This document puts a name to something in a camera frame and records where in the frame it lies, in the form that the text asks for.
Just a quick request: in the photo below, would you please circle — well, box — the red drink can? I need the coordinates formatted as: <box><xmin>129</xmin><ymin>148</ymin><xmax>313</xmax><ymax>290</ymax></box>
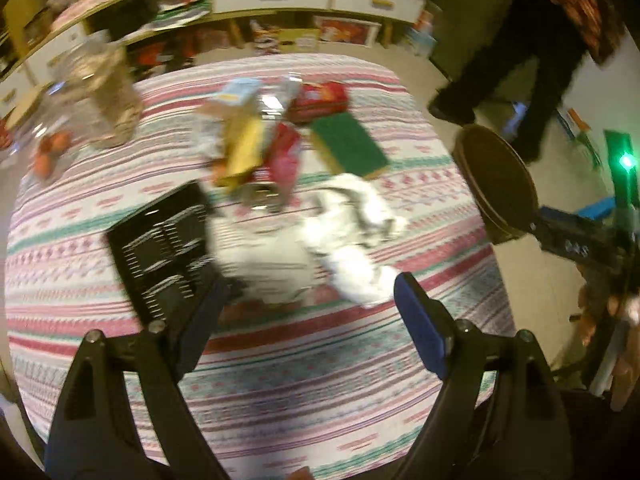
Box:
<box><xmin>289</xmin><ymin>81</ymin><xmax>349</xmax><ymax>125</ymax></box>

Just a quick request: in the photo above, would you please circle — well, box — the silver foil wrapper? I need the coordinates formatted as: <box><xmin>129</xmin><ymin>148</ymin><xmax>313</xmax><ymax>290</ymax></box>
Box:
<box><xmin>260</xmin><ymin>74</ymin><xmax>302</xmax><ymax>116</ymax></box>

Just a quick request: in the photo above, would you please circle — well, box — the glass jar of nuts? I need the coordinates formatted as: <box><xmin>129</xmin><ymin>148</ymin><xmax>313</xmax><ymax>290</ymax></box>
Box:
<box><xmin>50</xmin><ymin>30</ymin><xmax>143</xmax><ymax>150</ymax></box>

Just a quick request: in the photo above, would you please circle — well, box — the pink snack packet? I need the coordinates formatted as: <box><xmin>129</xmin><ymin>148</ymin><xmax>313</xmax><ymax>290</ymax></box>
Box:
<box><xmin>260</xmin><ymin>122</ymin><xmax>303</xmax><ymax>198</ymax></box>

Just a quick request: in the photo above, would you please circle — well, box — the orange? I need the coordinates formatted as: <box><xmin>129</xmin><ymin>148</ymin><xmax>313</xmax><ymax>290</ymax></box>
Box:
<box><xmin>31</xmin><ymin>152</ymin><xmax>57</xmax><ymax>179</ymax></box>
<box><xmin>47</xmin><ymin>132</ymin><xmax>72</xmax><ymax>157</ymax></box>

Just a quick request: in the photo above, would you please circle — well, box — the short white cabinet drawer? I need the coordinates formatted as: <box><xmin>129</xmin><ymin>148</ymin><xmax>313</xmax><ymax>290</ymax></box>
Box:
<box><xmin>332</xmin><ymin>0</ymin><xmax>427</xmax><ymax>23</ymax></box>

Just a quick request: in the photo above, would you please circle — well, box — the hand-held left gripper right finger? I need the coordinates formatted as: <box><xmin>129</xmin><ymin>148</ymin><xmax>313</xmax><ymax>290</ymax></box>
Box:
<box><xmin>394</xmin><ymin>272</ymin><xmax>573</xmax><ymax>480</ymax></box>

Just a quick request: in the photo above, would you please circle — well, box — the blue and white carton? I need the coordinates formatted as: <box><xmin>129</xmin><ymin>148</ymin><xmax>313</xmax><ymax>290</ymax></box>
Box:
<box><xmin>406</xmin><ymin>9</ymin><xmax>437</xmax><ymax>58</ymax></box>

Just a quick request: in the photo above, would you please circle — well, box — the orange framed picture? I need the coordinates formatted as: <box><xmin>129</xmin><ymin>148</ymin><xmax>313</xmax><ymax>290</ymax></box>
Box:
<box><xmin>314</xmin><ymin>16</ymin><xmax>379</xmax><ymax>49</ymax></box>

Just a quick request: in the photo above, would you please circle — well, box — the yellow cardboard box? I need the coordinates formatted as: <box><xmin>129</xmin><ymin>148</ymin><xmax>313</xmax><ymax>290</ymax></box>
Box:
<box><xmin>276</xmin><ymin>27</ymin><xmax>321</xmax><ymax>54</ymax></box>

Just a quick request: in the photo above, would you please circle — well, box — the green scouring sponge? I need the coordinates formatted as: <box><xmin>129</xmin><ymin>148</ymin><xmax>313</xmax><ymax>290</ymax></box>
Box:
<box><xmin>307</xmin><ymin>112</ymin><xmax>391</xmax><ymax>181</ymax></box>

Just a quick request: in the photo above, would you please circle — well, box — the person's right hand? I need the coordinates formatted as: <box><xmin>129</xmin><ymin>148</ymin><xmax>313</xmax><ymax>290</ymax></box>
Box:
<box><xmin>577</xmin><ymin>280</ymin><xmax>640</xmax><ymax>411</ymax></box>

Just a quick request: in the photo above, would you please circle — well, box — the brown trash bin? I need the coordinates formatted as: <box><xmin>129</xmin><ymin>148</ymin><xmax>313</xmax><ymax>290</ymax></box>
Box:
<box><xmin>453</xmin><ymin>125</ymin><xmax>541</xmax><ymax>247</ymax></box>

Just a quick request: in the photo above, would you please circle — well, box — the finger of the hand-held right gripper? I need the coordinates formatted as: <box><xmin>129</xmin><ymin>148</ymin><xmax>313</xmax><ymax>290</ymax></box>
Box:
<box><xmin>534</xmin><ymin>205</ymin><xmax>566</xmax><ymax>253</ymax></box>

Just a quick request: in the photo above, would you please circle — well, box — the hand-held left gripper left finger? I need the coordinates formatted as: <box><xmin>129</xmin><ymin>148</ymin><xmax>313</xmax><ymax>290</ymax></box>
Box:
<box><xmin>44</xmin><ymin>275</ymin><xmax>231</xmax><ymax>480</ymax></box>

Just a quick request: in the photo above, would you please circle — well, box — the yellow snack packet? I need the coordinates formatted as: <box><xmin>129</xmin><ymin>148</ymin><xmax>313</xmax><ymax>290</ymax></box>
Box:
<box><xmin>217</xmin><ymin>115</ymin><xmax>266</xmax><ymax>188</ymax></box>

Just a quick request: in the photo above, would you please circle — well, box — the black perforated plastic tray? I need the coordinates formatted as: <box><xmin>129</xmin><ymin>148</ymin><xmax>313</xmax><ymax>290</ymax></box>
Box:
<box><xmin>102</xmin><ymin>182</ymin><xmax>221</xmax><ymax>331</ymax></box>

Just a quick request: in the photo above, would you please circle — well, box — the blue and white packet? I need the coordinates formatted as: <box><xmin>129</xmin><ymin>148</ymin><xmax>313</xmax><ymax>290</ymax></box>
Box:
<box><xmin>197</xmin><ymin>79</ymin><xmax>263</xmax><ymax>121</ymax></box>

